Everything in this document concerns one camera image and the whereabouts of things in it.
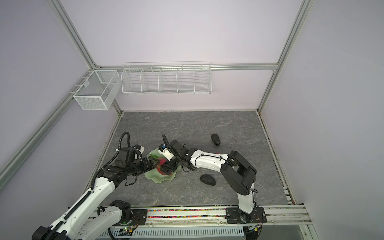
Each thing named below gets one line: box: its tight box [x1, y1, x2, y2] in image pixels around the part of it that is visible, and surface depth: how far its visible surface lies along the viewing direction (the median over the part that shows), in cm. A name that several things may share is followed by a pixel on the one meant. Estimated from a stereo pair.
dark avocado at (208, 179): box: [200, 174, 216, 186], surface depth 84 cm
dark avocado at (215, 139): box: [211, 133, 221, 146], surface depth 103 cm
